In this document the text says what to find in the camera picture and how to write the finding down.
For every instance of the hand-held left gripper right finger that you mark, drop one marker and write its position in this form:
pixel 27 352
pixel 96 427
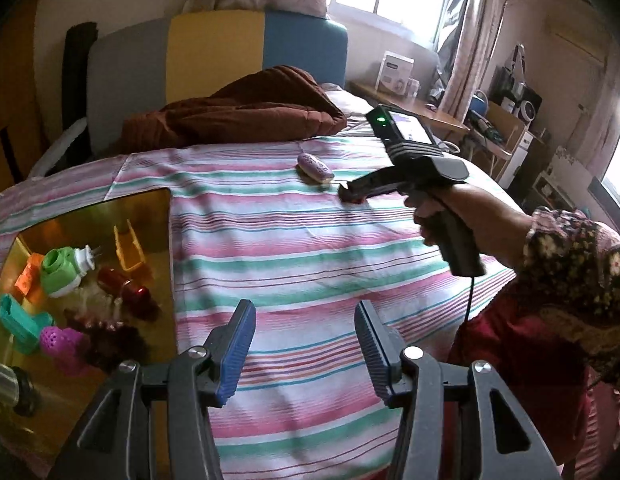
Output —
pixel 372 355

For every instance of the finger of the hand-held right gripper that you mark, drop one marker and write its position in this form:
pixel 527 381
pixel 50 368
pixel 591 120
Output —
pixel 357 192

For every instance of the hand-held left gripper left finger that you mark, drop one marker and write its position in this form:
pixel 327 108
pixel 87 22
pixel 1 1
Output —
pixel 235 355

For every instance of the purple oval case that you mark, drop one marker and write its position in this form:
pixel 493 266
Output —
pixel 315 167

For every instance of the brown hair claw clip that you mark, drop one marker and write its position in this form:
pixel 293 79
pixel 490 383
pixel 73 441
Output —
pixel 110 337

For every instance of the red metallic cylinder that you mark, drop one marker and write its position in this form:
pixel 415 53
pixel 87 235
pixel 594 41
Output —
pixel 127 287

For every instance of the yellow toy chair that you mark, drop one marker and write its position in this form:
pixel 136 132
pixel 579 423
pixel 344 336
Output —
pixel 132 250

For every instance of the magenta perforated plastic cup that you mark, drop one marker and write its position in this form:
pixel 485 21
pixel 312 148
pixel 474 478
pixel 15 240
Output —
pixel 62 347

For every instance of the yellow transparent bin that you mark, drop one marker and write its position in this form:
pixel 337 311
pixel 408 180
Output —
pixel 90 240

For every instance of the green white plug-in device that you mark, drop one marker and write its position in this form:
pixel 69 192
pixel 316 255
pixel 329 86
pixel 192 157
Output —
pixel 62 270

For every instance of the teal plastic holder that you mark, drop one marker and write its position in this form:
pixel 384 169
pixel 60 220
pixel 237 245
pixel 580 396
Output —
pixel 20 322

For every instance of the orange plastic block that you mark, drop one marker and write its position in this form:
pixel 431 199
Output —
pixel 30 277

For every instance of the silver metal cup black rim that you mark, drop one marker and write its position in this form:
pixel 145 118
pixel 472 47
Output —
pixel 10 390

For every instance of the person's floral sleeved forearm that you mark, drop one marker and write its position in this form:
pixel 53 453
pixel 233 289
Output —
pixel 575 275

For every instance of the person's right hand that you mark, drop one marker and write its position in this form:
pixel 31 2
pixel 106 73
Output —
pixel 480 220

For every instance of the wooden desk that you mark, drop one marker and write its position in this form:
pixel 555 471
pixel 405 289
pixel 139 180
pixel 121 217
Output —
pixel 420 110

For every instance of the blue round container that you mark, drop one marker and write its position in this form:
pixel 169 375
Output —
pixel 479 104

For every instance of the wooden shelf unit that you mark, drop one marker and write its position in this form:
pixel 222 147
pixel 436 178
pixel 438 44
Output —
pixel 505 140

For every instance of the white carton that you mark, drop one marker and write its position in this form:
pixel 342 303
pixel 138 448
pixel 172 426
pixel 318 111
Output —
pixel 396 72

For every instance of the white pillow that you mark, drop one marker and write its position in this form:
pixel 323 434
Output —
pixel 345 100

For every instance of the black speaker set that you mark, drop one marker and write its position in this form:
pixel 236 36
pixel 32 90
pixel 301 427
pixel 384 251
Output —
pixel 520 97

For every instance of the patterned curtain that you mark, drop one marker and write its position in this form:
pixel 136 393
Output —
pixel 467 50

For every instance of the brown quilted blanket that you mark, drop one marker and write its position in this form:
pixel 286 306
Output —
pixel 250 110

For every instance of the person's red clothing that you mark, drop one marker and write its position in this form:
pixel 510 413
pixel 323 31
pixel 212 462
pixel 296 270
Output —
pixel 520 385

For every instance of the grey yellow blue headboard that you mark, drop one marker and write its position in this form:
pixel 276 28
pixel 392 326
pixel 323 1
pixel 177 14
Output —
pixel 215 55

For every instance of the yellow wooden cabinet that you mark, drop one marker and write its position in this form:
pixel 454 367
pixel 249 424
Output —
pixel 15 90

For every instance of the white bed rail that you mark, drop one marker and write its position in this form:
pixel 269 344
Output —
pixel 55 147

